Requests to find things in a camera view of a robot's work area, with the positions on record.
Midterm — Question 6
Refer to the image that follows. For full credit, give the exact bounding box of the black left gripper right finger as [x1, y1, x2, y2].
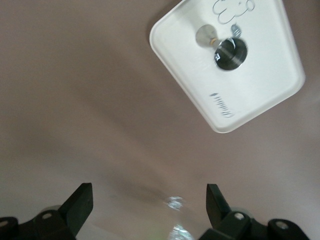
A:
[199, 183, 309, 240]

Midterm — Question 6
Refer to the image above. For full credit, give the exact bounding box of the steel double jigger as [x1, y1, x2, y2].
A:
[195, 24, 249, 71]

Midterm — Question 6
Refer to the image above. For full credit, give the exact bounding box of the clear wine glass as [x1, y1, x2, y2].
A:
[163, 195, 195, 240]

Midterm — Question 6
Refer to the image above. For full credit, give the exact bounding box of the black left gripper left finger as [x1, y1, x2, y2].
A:
[0, 182, 94, 240]

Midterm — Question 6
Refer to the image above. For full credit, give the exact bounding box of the cream rabbit print tray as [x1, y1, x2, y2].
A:
[149, 0, 306, 134]

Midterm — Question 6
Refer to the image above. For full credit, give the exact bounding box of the brown table cover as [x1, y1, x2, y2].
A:
[0, 0, 320, 240]

